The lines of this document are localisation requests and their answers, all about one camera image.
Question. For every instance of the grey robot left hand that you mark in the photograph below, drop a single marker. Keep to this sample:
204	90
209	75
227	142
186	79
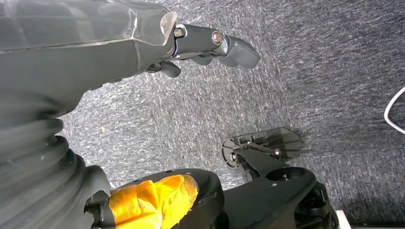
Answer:
63	63

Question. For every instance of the ribbed grey left arm sleeve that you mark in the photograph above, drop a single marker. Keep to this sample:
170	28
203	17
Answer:
31	180

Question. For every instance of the orange tape wrap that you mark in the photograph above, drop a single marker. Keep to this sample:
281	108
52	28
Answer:
152	202

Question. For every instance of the white furniture base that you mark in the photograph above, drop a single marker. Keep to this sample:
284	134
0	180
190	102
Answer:
343	221

